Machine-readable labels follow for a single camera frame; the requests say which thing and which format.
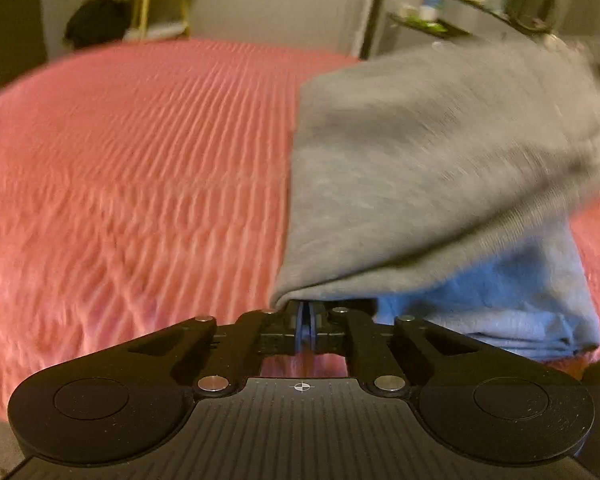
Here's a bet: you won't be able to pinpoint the pink ribbed blanket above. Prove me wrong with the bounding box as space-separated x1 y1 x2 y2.
0 37 600 418

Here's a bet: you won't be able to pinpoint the grey cabinet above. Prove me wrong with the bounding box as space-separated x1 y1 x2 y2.
370 12 473 61

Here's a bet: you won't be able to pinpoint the yellow side table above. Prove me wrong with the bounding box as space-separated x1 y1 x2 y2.
125 0 193 42

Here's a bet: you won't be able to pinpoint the black bag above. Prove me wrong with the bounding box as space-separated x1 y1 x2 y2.
62 0 133 51

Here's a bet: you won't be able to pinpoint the grey sweatpants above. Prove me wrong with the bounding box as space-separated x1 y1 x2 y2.
271 42 600 363

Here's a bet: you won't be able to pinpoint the green packets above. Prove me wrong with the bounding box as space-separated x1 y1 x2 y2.
402 17 453 35

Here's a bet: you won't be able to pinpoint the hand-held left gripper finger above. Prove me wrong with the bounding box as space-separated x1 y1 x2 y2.
305 300 473 398
130 300 306 398

